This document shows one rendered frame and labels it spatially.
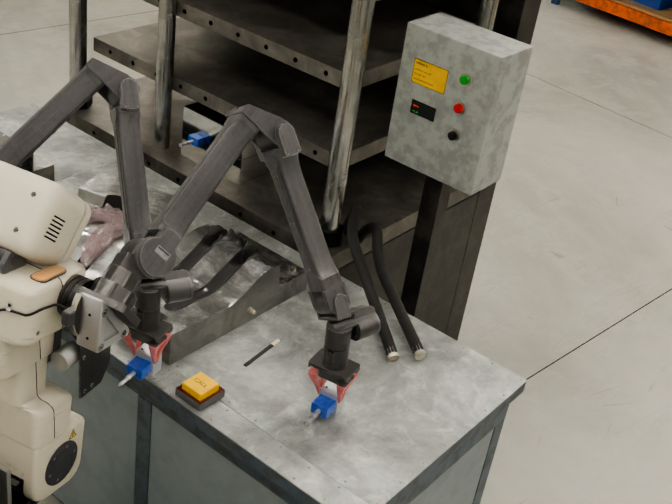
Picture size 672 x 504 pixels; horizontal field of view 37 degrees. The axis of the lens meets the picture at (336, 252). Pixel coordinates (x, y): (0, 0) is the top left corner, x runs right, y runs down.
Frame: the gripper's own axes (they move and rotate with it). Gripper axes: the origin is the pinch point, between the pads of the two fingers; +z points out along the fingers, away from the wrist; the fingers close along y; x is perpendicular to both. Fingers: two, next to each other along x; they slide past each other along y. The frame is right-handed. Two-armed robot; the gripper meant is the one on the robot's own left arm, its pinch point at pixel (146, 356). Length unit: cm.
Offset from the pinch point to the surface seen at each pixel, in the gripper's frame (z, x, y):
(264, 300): 0.5, -36.6, -11.0
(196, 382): 1.0, 0.5, -14.1
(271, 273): -7.2, -38.1, -11.5
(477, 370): 5, -48, -67
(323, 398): 0.9, -10.7, -40.9
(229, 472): 21.1, 2.5, -25.5
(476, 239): 35, -164, -33
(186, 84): -19, -103, 56
